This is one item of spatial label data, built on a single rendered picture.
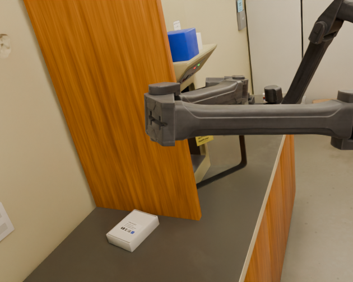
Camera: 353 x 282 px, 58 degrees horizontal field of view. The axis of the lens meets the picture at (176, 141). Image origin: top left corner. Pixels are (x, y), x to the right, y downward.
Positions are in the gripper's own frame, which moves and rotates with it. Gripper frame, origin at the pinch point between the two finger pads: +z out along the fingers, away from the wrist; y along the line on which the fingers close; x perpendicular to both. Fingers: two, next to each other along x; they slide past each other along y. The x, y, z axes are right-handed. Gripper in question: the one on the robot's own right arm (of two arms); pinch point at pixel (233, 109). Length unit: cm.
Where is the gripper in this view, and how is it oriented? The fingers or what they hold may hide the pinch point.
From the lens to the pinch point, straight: 149.1
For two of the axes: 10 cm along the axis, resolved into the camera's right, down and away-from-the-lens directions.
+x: -4.0, 4.9, -7.8
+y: -2.1, -8.7, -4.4
